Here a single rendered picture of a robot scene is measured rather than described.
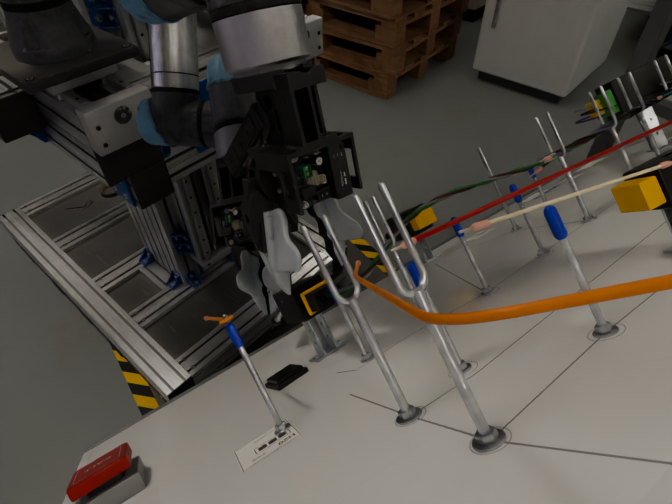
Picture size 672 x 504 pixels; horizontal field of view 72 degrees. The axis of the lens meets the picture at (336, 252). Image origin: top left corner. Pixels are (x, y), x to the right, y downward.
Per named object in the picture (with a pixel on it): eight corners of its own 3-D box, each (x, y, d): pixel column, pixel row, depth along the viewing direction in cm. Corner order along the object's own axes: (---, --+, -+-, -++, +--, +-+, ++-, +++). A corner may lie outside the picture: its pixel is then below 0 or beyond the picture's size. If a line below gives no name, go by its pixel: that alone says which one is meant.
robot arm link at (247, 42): (197, 28, 39) (277, 14, 43) (214, 85, 40) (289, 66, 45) (237, 12, 33) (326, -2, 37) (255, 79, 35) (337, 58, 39)
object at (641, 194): (668, 201, 32) (656, 174, 31) (650, 211, 31) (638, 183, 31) (636, 205, 34) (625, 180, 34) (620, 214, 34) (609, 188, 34)
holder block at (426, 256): (410, 262, 91) (388, 217, 90) (447, 254, 79) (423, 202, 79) (392, 272, 89) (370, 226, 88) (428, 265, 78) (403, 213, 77)
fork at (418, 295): (487, 458, 22) (358, 191, 21) (464, 448, 24) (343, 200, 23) (515, 434, 23) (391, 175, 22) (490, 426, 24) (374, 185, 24)
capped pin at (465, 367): (455, 378, 32) (401, 267, 32) (450, 371, 33) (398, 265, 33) (474, 368, 32) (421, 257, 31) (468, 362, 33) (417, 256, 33)
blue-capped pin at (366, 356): (369, 355, 46) (331, 278, 46) (377, 355, 45) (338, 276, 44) (358, 363, 45) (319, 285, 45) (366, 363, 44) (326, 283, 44)
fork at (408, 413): (405, 428, 28) (303, 223, 28) (390, 423, 30) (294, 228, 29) (428, 410, 29) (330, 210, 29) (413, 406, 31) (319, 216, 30)
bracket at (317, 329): (338, 342, 57) (320, 306, 56) (348, 342, 55) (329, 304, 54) (309, 362, 54) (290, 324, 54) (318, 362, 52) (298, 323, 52)
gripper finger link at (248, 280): (233, 319, 60) (224, 249, 61) (253, 317, 65) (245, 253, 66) (254, 316, 59) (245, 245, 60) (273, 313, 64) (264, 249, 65)
